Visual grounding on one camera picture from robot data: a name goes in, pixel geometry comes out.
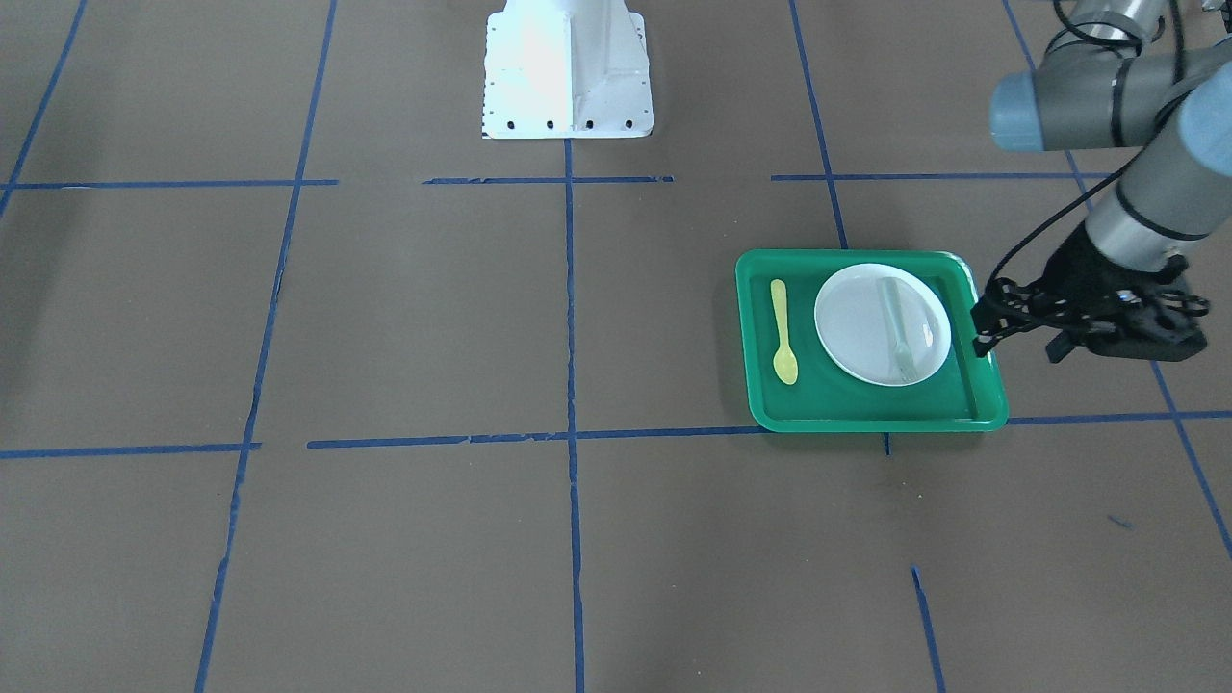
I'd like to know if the pale green plastic fork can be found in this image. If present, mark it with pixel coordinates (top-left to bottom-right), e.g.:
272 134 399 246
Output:
877 277 918 383

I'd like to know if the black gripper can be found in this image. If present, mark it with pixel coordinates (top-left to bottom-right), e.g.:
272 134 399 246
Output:
1039 224 1209 364

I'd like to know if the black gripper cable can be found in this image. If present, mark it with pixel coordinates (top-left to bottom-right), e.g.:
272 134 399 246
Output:
986 0 1186 298

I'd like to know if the yellow plastic spoon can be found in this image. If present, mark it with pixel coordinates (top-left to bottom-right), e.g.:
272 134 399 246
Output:
770 279 798 386

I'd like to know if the green plastic tray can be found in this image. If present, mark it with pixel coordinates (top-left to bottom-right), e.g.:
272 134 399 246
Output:
736 249 1009 433

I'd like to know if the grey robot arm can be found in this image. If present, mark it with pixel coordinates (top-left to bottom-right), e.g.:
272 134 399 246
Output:
971 1 1231 363

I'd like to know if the white round plate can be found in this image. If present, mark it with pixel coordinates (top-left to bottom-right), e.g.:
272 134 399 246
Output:
814 263 952 388

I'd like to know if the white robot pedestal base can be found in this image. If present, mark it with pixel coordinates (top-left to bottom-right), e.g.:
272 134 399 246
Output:
480 1 655 141

